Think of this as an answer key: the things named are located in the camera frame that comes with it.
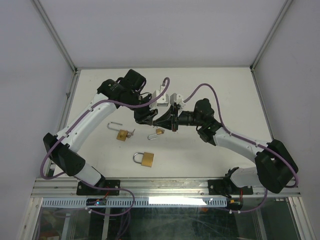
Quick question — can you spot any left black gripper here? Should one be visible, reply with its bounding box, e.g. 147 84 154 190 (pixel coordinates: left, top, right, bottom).
126 92 159 126

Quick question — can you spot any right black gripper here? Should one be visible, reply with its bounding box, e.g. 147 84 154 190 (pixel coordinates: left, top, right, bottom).
153 104 204 132

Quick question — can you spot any small brass padlock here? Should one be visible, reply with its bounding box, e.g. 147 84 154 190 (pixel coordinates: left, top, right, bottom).
147 128 165 141

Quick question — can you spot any silver key set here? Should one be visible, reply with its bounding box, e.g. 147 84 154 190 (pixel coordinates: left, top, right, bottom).
126 129 135 139

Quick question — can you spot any large brass padlock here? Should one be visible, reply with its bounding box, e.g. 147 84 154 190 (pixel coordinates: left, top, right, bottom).
132 152 154 168
107 122 129 142

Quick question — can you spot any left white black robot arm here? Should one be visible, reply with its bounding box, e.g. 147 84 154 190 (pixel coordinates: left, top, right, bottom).
40 69 170 195

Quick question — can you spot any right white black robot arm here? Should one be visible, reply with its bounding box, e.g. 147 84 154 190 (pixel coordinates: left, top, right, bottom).
153 98 299 194

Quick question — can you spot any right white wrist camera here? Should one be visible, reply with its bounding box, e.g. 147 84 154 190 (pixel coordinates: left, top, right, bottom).
169 93 186 109

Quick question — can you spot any slotted grey cable duct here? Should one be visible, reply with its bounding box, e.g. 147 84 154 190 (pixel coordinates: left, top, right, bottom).
42 196 227 209

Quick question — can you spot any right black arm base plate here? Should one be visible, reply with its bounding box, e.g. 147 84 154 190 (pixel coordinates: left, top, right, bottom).
207 179 254 197

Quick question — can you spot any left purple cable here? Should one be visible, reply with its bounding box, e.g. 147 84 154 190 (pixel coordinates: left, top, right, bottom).
39 77 171 216

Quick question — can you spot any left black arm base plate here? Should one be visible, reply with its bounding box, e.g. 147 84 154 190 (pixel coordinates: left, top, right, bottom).
76 179 121 196

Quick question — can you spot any aluminium front rail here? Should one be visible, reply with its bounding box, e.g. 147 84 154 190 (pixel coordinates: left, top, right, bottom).
31 176 300 200

